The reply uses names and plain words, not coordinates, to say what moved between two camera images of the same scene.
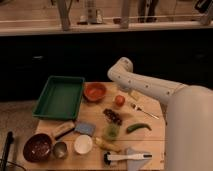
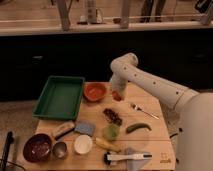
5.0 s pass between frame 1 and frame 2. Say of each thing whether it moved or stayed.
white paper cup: stayed
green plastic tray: stayed
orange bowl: stayed
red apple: moved
